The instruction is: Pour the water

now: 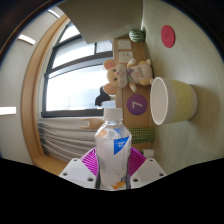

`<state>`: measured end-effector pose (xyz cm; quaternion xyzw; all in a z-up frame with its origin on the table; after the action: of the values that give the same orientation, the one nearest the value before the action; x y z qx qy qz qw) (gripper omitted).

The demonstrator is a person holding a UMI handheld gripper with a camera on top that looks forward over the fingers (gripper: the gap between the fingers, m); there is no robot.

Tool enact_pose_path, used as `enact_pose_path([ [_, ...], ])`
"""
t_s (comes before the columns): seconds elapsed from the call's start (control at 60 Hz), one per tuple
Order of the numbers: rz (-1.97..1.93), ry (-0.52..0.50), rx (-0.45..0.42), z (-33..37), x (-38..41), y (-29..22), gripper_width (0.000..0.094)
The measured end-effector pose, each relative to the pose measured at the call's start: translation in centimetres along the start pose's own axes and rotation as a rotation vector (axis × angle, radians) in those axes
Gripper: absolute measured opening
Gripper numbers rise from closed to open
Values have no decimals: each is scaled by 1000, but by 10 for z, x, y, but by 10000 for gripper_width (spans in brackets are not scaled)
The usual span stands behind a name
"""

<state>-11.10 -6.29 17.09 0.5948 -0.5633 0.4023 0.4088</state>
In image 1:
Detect pale green desk partition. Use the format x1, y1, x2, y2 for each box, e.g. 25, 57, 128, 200
61, 0, 144, 45

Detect white wall socket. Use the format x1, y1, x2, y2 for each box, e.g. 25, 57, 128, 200
117, 39, 133, 51
118, 50, 134, 64

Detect wooden desk back ledge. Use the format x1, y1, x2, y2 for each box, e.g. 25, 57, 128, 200
112, 34, 156, 153

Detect small plant in white pot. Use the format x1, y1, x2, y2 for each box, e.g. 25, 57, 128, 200
142, 148, 155, 159

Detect cream plush mouse toy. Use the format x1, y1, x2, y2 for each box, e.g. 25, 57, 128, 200
102, 58, 154, 96

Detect clear plastic water bottle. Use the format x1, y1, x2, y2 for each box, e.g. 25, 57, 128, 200
94, 107, 133, 191

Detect dark-framed window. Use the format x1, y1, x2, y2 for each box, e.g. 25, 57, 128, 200
40, 21, 118, 119

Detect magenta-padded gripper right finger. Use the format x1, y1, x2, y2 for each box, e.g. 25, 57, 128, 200
128, 146, 168, 189

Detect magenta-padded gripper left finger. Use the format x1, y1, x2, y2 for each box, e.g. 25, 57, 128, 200
58, 147, 99, 190

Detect pale yellow white cup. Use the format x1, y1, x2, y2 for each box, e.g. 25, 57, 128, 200
149, 76, 199, 126

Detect round green cactus ornament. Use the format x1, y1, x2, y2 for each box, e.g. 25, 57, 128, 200
128, 28, 146, 43

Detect round purple number sign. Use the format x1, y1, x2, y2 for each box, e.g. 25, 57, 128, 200
126, 93, 149, 116

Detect grey pleated curtain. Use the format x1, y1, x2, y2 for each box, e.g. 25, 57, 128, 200
37, 117, 105, 163

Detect flat round red coaster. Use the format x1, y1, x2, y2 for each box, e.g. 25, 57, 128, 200
160, 24, 176, 49

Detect white ceiling lights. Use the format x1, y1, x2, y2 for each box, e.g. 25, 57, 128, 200
0, 9, 61, 116

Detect black horse figurine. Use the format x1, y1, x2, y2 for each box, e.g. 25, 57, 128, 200
94, 85, 112, 107

